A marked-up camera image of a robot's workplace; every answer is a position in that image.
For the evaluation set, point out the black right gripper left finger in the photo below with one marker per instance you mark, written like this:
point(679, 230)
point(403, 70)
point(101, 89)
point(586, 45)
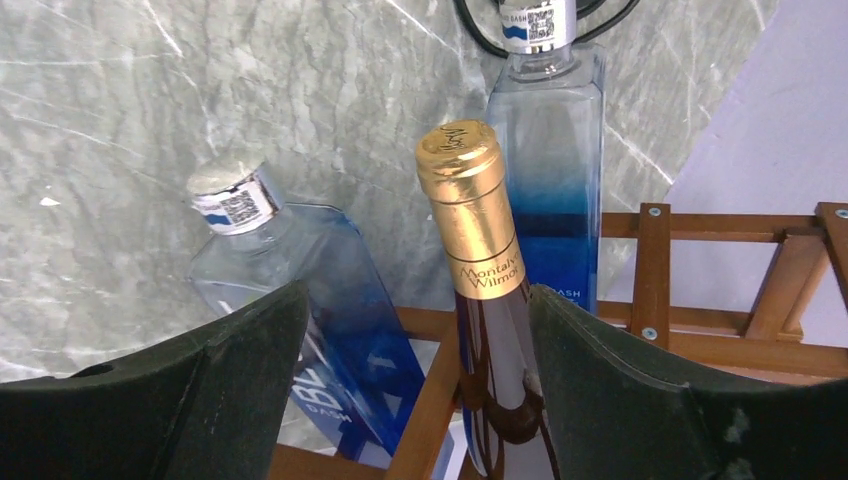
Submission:
point(206, 404)

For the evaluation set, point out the rear blue square bottle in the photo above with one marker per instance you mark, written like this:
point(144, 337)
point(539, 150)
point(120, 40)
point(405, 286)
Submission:
point(547, 109)

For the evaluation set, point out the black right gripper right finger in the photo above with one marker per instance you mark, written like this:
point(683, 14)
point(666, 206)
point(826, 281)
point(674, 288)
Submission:
point(619, 407)

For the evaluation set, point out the brown wooden wine rack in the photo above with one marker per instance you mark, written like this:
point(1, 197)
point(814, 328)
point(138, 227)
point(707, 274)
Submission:
point(763, 295)

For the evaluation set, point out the front blue Blue Dash bottle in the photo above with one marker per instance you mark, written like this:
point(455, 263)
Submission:
point(357, 377)

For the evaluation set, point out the brown bottle gold foil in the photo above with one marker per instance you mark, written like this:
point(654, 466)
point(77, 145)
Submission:
point(461, 170)

